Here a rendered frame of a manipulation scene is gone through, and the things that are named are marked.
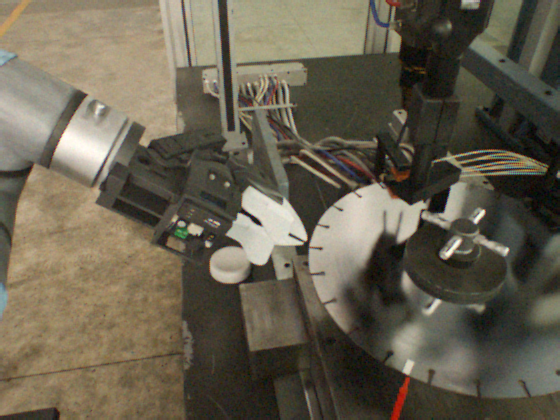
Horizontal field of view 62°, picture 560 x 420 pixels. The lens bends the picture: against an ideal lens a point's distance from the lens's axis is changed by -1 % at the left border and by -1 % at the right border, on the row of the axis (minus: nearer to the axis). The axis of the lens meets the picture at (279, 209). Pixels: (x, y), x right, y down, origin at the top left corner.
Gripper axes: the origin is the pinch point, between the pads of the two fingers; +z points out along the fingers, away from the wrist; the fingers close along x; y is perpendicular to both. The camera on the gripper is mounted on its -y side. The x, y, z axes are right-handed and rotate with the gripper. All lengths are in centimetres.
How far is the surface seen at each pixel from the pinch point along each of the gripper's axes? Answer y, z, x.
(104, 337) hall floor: -56, 3, -117
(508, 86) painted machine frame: -29.0, 25.2, 21.3
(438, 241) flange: -0.2, 14.3, 7.5
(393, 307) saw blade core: 7.1, 10.7, 2.2
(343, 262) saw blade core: 0.7, 6.9, -0.4
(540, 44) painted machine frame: -61, 45, 28
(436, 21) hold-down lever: 1.4, -4.0, 24.7
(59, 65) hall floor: -292, -85, -176
